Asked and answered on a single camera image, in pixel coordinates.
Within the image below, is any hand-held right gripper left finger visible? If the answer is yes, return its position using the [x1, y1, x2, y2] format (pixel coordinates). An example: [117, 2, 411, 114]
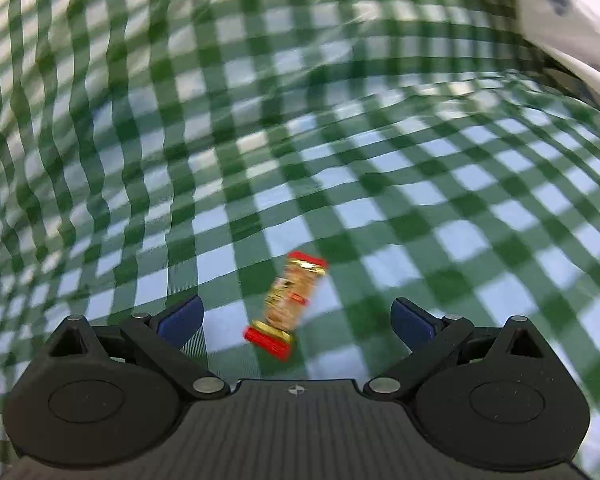
[45, 295, 232, 401]

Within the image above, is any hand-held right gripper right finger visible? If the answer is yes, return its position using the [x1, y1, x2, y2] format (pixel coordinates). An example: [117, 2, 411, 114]
[362, 297, 556, 402]

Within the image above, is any red gold candy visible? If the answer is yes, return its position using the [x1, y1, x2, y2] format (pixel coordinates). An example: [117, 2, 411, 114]
[243, 251, 329, 361]

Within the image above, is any green checkered cloth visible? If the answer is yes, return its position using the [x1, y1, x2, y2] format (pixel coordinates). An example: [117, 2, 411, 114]
[0, 0, 600, 480]

